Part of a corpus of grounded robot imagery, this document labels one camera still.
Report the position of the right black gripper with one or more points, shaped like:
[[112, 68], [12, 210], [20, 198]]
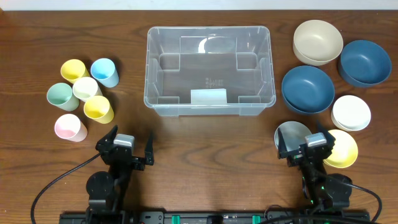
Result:
[[305, 157]]

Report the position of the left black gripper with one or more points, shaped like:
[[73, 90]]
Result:
[[125, 159]]

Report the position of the light grey small bowl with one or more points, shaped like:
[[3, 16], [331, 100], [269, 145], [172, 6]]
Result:
[[294, 134]]

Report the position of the yellow small bowl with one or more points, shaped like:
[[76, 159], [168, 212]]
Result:
[[344, 152]]

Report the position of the white small bowl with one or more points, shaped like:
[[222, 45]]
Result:
[[350, 113]]

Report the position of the beige large bowl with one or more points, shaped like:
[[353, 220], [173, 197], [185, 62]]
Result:
[[317, 42]]

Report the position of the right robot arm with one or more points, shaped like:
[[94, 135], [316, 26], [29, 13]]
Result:
[[326, 191]]

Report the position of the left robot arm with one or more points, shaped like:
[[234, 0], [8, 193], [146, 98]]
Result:
[[107, 189]]

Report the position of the clear plastic storage container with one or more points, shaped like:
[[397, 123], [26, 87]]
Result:
[[236, 58]]

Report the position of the white label in container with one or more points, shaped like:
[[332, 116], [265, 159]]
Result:
[[208, 97]]

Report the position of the yellow cup lower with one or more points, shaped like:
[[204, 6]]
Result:
[[99, 109]]

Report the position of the yellow cup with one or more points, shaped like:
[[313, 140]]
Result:
[[99, 109], [73, 69]]

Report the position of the pink cup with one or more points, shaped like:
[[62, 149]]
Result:
[[70, 127]]

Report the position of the white cup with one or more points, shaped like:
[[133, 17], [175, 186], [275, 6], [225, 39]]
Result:
[[85, 88]]

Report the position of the light blue cup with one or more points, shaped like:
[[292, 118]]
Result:
[[104, 71]]

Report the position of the mint green cup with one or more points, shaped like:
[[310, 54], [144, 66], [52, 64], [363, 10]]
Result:
[[61, 96]]

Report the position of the yellow cup upper left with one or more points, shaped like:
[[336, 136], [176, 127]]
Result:
[[73, 69]]

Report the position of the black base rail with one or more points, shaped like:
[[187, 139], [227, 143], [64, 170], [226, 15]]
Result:
[[177, 218]]

